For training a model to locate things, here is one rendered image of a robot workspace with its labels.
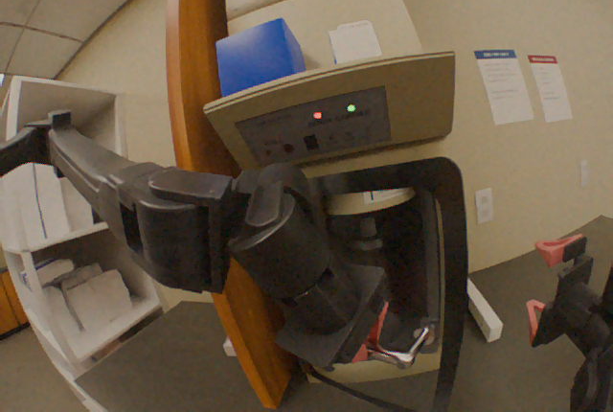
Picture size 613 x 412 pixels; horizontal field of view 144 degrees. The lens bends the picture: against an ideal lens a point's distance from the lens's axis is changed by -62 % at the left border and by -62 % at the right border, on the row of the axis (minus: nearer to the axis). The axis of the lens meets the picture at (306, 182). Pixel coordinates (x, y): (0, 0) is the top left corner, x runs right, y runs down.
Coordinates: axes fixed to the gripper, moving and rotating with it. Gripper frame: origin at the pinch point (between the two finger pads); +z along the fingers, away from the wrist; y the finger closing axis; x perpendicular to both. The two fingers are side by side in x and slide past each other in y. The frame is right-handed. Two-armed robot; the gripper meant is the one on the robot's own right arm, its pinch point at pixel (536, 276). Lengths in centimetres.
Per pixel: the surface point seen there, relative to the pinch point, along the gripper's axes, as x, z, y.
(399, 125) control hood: 17.1, 7.3, 23.4
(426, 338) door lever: 18.6, -5.1, 0.1
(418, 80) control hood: 14.2, 2.7, 27.9
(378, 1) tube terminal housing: 13.4, 12.0, 45.9
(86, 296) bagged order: 136, 17, -12
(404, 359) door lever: 21.4, -8.3, 0.6
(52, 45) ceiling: 193, 28, 143
